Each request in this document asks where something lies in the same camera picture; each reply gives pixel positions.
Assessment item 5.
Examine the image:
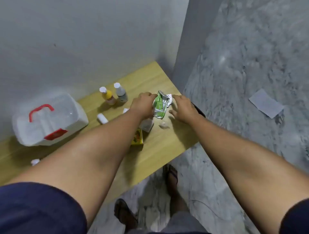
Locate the person's left hand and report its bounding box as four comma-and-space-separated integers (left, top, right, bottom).
130, 92, 158, 120

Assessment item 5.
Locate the person's right hand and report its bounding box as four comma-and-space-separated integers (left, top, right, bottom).
168, 94, 202, 125

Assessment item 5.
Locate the green foil sachet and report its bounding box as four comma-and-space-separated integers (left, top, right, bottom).
152, 90, 173, 120

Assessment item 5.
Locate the translucent white plastic pouch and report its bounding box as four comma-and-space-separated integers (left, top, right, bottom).
139, 118, 154, 133

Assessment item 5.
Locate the white medicine bottle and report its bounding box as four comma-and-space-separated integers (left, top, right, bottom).
114, 82, 128, 103

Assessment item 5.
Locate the green yellow medicine box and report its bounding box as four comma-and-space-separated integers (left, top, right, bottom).
131, 128, 144, 146

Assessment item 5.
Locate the yellow medicine bottle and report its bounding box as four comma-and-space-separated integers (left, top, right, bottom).
99, 86, 117, 106

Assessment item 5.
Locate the white first aid box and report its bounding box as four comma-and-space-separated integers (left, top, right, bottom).
11, 92, 89, 147

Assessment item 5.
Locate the person's left forearm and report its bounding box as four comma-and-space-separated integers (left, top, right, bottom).
7, 110, 143, 228

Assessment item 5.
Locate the person's right forearm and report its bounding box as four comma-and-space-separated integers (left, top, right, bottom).
189, 115, 309, 234

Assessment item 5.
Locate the person's right foot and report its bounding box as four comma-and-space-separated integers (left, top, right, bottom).
165, 166, 191, 217

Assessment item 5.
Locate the person's foot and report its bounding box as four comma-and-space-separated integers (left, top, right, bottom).
116, 200, 139, 232
165, 166, 191, 217

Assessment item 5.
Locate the person's left foot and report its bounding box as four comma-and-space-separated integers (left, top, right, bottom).
116, 200, 139, 232

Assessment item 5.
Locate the dark right flip-flop sandal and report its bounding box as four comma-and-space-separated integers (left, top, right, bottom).
162, 164, 179, 193

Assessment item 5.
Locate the dark flip-flop sandal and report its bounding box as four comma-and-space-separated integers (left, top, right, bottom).
114, 198, 138, 232
162, 164, 179, 193

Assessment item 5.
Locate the white paper sheet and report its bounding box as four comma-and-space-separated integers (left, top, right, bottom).
248, 88, 285, 119

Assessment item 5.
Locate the dark left flip-flop sandal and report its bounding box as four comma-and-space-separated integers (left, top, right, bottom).
114, 198, 138, 232

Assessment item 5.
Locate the navy left shirt sleeve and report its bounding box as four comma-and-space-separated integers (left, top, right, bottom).
0, 182, 87, 234

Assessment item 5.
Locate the navy shirt sleeve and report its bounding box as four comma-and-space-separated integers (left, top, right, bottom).
279, 197, 309, 234
0, 182, 87, 234

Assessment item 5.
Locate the navy right shirt sleeve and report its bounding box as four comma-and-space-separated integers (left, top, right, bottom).
279, 197, 309, 234

